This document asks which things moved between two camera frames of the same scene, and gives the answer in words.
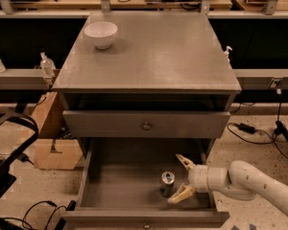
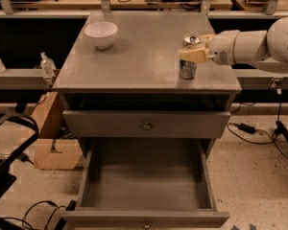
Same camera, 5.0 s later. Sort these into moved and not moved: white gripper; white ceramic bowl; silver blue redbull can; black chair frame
Moved: white gripper; silver blue redbull can
Not moved: white ceramic bowl; black chair frame
